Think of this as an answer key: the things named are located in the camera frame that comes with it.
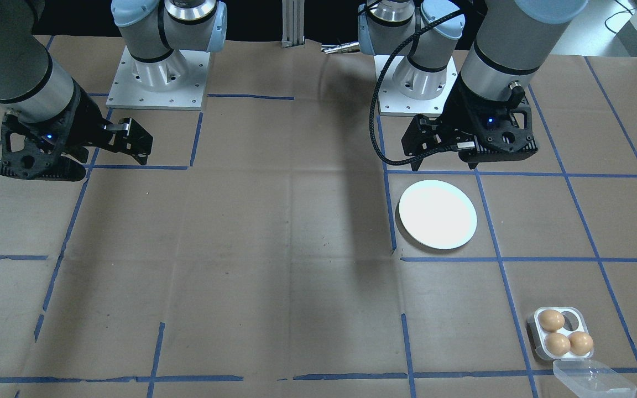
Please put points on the brown egg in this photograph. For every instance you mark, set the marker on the brown egg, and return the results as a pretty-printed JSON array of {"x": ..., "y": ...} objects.
[
  {"x": 580, "y": 343},
  {"x": 551, "y": 320},
  {"x": 557, "y": 344}
]

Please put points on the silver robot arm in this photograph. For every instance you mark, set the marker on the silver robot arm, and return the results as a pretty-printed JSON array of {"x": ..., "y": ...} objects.
[
  {"x": 501, "y": 38},
  {"x": 14, "y": 66}
]

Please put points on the round white plate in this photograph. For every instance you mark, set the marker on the round white plate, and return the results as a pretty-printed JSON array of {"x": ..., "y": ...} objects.
[{"x": 437, "y": 214}]

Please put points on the clear plastic egg box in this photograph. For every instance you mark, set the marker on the clear plastic egg box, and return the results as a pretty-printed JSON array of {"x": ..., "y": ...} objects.
[{"x": 589, "y": 381}]

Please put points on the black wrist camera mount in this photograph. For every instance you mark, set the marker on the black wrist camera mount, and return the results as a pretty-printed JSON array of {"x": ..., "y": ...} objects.
[
  {"x": 504, "y": 138},
  {"x": 42, "y": 160}
]

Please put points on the white square base plate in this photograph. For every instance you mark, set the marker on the white square base plate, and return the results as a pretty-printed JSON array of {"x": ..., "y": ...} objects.
[
  {"x": 390, "y": 108},
  {"x": 125, "y": 99}
]

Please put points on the aluminium frame bar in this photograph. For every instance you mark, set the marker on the aluminium frame bar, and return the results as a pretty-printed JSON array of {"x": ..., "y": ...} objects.
[{"x": 293, "y": 22}]

